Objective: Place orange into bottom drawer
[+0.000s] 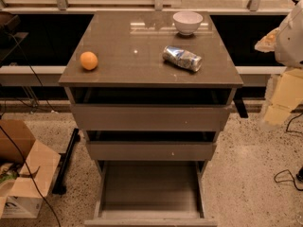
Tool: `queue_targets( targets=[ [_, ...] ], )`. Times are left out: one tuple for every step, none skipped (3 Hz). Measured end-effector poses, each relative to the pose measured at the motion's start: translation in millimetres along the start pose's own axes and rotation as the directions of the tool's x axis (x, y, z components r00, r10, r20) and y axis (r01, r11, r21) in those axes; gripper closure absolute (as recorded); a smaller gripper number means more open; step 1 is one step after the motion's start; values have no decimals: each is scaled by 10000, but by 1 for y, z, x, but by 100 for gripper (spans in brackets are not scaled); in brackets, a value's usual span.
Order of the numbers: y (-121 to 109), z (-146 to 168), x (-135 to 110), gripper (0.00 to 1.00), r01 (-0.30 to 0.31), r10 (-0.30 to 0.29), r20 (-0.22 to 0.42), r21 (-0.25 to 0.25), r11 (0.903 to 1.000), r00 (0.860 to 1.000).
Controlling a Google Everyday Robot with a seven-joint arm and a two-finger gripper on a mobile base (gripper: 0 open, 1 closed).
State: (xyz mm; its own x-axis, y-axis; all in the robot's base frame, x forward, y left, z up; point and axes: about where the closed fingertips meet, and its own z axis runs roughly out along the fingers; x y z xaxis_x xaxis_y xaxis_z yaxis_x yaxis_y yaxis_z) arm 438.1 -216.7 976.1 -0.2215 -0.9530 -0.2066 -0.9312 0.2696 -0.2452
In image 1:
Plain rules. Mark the grey top drawer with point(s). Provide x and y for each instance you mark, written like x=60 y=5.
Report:
x=149 y=109

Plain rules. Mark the black metal floor bar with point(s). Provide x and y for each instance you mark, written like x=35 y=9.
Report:
x=59 y=187

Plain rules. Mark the orange fruit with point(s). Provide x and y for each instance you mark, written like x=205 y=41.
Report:
x=88 y=60

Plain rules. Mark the crushed silver blue can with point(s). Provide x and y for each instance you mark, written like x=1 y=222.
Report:
x=182 y=58

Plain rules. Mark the grey drawer cabinet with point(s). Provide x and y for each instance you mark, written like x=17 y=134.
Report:
x=129 y=46

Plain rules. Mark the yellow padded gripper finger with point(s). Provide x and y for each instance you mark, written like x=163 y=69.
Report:
x=288 y=94
x=268 y=42

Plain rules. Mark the grey middle drawer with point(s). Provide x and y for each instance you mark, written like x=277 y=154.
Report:
x=151 y=145

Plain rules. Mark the white ceramic bowl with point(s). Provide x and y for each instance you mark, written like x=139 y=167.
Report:
x=187 y=22

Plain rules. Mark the open cardboard box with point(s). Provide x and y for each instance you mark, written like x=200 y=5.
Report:
x=27 y=170

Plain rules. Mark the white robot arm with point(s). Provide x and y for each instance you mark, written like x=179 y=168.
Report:
x=286 y=42

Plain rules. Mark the grey open bottom drawer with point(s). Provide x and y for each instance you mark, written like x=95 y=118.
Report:
x=151 y=194

